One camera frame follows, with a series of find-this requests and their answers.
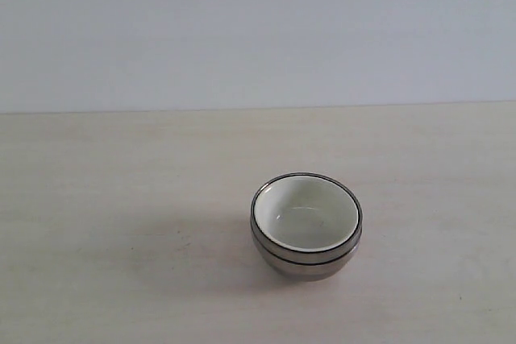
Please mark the white floral ceramic bowl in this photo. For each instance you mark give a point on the white floral ceramic bowl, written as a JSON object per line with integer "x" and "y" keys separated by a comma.
{"x": 304, "y": 215}

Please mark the ribbed steel bowl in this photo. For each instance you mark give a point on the ribbed steel bowl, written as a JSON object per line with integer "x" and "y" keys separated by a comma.
{"x": 262, "y": 235}

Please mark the smooth steel bowl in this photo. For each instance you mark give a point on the smooth steel bowl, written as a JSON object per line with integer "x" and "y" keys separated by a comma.
{"x": 301, "y": 271}

